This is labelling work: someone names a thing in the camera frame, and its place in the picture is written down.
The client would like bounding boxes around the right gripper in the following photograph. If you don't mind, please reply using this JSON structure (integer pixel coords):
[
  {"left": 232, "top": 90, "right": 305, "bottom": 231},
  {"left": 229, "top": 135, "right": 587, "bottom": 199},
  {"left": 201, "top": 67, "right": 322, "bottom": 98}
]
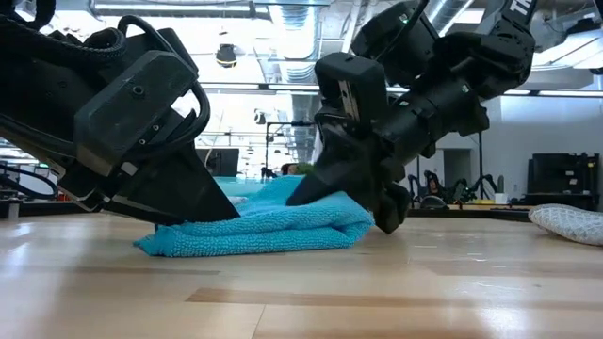
[{"left": 286, "top": 52, "right": 437, "bottom": 235}]

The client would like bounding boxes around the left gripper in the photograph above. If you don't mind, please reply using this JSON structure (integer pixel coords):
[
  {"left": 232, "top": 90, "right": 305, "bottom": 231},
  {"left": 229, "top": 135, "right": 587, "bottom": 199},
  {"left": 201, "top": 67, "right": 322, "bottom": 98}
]
[{"left": 58, "top": 50, "right": 241, "bottom": 226}]

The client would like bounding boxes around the blue towel with white tag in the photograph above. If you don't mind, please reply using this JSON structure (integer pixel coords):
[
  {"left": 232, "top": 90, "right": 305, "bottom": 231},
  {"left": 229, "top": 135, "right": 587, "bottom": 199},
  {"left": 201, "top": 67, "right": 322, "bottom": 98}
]
[{"left": 132, "top": 174, "right": 377, "bottom": 259}]

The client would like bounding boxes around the grey waffle-weave towel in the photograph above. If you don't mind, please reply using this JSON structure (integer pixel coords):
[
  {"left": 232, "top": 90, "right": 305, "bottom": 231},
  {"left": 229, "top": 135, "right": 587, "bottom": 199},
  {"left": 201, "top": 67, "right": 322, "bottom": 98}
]
[{"left": 527, "top": 202, "right": 603, "bottom": 247}]

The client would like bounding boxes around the black background monitor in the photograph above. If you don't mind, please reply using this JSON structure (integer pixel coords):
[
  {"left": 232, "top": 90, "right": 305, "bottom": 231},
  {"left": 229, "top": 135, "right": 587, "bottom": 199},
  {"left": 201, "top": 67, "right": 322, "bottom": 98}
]
[{"left": 195, "top": 148, "right": 240, "bottom": 178}]

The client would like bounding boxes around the small cactus in white cup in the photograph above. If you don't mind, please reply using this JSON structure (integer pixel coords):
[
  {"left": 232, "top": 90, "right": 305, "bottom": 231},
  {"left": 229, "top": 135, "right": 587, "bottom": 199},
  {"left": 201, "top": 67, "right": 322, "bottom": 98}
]
[{"left": 493, "top": 174, "right": 509, "bottom": 204}]

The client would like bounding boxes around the black storage cabinet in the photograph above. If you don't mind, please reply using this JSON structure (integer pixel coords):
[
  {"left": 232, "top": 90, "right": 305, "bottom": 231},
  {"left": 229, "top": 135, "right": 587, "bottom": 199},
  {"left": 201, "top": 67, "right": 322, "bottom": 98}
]
[{"left": 523, "top": 153, "right": 600, "bottom": 212}]

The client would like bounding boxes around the long ceiling light strip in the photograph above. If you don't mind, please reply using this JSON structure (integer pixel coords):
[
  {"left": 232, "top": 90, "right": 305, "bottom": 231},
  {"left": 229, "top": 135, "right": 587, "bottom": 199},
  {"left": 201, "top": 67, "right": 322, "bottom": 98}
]
[{"left": 200, "top": 83, "right": 603, "bottom": 98}]

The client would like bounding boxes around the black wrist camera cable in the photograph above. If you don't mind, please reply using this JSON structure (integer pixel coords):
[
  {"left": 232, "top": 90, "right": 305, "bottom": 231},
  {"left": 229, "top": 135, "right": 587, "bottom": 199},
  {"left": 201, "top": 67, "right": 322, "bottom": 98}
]
[{"left": 116, "top": 13, "right": 212, "bottom": 159}]

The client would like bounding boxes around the black metal gantry frame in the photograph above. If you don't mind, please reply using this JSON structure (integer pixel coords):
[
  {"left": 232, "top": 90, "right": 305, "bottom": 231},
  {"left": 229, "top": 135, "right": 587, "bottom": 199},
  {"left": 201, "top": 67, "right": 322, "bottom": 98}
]
[
  {"left": 416, "top": 131, "right": 484, "bottom": 189},
  {"left": 265, "top": 121, "right": 321, "bottom": 180}
]

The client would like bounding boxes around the black cable loop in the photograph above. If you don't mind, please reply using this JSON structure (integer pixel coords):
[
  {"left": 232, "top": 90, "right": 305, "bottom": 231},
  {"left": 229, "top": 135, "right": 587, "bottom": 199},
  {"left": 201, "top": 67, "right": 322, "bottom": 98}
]
[{"left": 0, "top": 164, "right": 57, "bottom": 199}]

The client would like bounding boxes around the black ceiling-mounted camera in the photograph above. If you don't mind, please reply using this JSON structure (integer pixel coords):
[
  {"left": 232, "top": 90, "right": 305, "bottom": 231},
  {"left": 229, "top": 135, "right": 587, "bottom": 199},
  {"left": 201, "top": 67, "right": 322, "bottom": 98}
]
[{"left": 215, "top": 42, "right": 238, "bottom": 70}]

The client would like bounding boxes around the silver ventilation duct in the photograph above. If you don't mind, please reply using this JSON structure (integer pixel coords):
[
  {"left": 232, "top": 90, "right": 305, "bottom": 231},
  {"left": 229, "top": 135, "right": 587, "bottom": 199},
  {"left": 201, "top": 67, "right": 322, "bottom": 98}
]
[{"left": 270, "top": 0, "right": 321, "bottom": 161}]

